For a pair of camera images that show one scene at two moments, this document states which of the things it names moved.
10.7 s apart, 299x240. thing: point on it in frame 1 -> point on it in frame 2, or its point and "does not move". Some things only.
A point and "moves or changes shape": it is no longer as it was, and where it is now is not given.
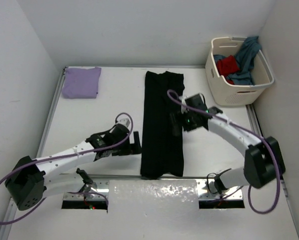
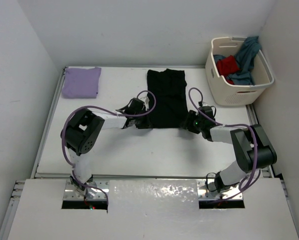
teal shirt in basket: x=245 y=57 does not move
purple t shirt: x=79 y=83 does not move
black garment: x=161 y=151 moves or changes shape
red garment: x=228 y=66 does not move
